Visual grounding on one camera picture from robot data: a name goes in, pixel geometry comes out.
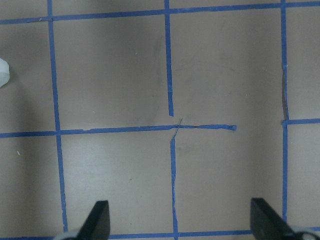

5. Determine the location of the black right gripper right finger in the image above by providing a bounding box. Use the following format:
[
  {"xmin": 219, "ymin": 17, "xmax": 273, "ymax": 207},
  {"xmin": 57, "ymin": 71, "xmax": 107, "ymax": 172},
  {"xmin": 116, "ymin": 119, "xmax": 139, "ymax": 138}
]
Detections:
[{"xmin": 250, "ymin": 197, "xmax": 320, "ymax": 240}]

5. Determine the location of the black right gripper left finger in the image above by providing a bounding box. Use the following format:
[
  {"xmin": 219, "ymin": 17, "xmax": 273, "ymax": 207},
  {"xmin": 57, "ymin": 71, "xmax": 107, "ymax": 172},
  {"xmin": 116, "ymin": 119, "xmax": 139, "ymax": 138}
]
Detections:
[{"xmin": 56, "ymin": 200, "xmax": 111, "ymax": 240}]

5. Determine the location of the clear Wilson tennis ball can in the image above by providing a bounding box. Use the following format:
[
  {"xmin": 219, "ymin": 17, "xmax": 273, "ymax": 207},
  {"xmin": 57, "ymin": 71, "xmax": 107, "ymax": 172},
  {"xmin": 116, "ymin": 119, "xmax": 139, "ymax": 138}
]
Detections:
[{"xmin": 0, "ymin": 58, "xmax": 10, "ymax": 87}]

